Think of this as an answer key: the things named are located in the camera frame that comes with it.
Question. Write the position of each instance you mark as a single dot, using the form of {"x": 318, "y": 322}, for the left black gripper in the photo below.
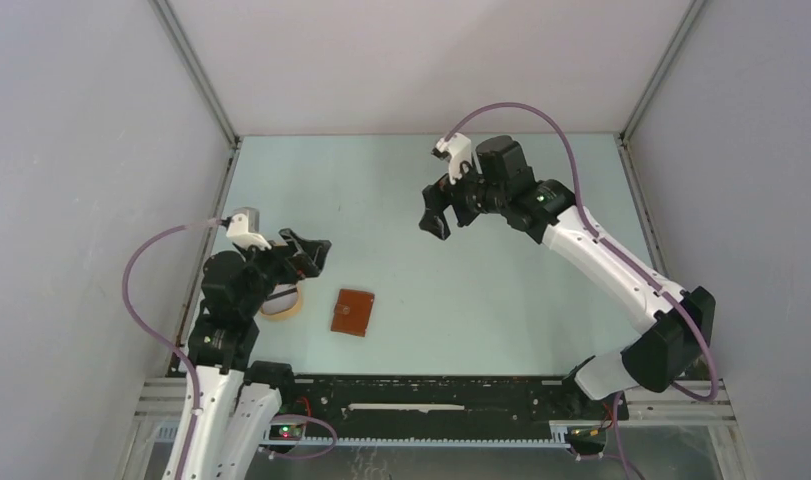
{"x": 315, "y": 251}

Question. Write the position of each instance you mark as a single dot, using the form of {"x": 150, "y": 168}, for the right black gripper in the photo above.
{"x": 445, "y": 192}

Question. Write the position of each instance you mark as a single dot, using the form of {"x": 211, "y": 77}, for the brown leather card holder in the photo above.
{"x": 352, "y": 312}

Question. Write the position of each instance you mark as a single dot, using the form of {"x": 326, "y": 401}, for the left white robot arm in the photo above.
{"x": 229, "y": 399}

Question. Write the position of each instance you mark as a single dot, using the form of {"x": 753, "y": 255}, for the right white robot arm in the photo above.
{"x": 674, "y": 325}

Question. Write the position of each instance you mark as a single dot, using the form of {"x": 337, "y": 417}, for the orange plastic card tray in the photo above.
{"x": 285, "y": 302}

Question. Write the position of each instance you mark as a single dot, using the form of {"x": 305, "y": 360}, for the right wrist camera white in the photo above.
{"x": 457, "y": 153}

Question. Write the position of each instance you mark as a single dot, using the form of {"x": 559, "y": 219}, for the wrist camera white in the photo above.
{"x": 242, "y": 230}
{"x": 457, "y": 153}

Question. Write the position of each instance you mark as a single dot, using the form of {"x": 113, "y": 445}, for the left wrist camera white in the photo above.
{"x": 242, "y": 230}

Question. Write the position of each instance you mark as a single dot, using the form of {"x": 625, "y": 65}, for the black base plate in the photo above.
{"x": 463, "y": 426}

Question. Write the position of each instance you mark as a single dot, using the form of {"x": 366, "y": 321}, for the aluminium frame rail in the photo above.
{"x": 537, "y": 399}

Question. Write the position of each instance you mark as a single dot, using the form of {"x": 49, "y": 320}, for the white cable duct strip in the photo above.
{"x": 166, "y": 433}

